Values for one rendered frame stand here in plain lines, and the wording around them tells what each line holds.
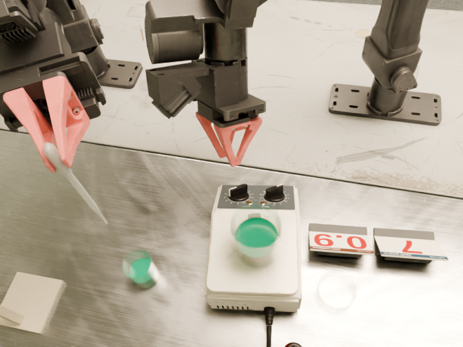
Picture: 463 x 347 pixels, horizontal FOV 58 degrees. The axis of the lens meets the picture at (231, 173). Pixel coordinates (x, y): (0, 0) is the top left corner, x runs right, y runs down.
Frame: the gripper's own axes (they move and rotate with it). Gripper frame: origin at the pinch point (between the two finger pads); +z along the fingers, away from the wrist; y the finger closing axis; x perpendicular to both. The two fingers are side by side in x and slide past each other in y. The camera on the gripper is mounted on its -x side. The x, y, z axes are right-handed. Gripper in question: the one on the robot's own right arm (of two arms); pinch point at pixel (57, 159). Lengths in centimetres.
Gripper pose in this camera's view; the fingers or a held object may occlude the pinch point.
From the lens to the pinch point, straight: 40.6
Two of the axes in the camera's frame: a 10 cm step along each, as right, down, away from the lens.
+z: 3.4, 7.9, -5.1
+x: 0.7, 5.2, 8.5
